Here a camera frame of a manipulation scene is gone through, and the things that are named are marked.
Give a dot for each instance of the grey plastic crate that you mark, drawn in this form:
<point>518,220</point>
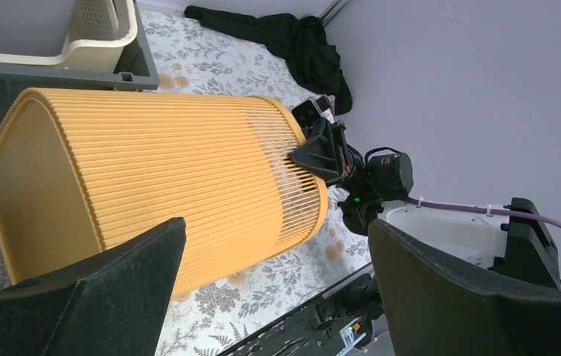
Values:
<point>135,71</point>

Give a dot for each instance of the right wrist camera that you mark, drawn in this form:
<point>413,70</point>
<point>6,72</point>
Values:
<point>313,109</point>

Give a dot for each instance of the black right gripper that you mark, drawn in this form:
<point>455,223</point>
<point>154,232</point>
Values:
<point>327,155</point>

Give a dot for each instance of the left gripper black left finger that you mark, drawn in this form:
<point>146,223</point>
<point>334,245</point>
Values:
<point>113,303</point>

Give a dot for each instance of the floral patterned table mat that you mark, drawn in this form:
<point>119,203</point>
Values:
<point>192,59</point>

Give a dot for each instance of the cream perforated plastic basket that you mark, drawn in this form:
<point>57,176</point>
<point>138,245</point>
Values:
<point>97,34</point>

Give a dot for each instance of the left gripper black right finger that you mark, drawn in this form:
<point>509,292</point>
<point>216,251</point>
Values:
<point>438,304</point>

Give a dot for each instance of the yellow slatted waste basket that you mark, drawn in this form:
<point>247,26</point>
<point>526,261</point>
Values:
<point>83,171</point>

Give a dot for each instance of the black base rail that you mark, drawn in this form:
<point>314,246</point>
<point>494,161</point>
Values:
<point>335,322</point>

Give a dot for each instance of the right aluminium frame post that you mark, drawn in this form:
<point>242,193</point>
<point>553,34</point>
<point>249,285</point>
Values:
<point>332,11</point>

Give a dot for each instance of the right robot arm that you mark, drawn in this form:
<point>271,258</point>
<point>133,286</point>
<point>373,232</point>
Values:
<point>512,240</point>

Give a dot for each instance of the black crumpled cloth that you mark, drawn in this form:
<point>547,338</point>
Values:
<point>313,63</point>

